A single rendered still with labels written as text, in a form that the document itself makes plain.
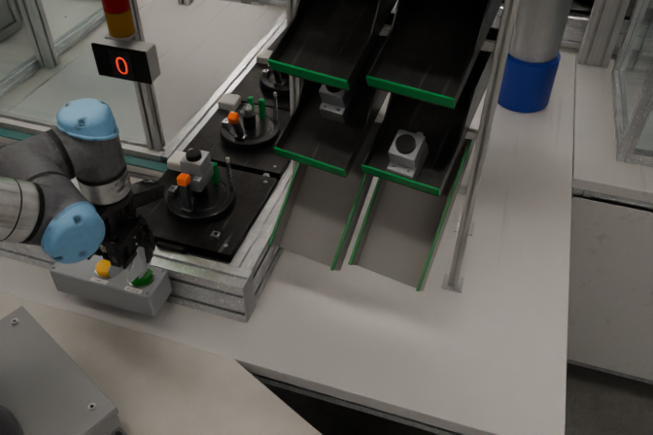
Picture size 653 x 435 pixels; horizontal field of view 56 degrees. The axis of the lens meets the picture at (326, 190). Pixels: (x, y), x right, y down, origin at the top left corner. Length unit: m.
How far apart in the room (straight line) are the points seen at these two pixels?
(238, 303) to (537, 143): 0.92
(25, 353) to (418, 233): 0.68
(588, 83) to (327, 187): 1.11
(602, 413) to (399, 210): 1.33
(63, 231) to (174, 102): 1.08
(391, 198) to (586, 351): 1.13
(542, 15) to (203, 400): 1.20
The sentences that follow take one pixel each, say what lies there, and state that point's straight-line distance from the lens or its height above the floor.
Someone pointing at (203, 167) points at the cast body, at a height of 1.07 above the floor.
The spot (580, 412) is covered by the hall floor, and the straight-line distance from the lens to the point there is 2.25.
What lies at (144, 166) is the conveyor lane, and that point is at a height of 0.95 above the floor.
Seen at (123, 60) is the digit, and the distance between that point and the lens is 1.31.
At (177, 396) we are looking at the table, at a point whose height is 0.86.
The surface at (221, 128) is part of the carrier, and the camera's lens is 1.47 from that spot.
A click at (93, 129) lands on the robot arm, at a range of 0.91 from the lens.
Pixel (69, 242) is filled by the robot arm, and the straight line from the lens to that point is 0.80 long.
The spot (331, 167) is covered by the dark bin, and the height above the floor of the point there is 1.21.
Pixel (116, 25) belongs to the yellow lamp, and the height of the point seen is 1.29.
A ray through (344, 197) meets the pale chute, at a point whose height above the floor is 1.08.
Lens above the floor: 1.82
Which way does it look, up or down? 40 degrees down
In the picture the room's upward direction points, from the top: 1 degrees clockwise
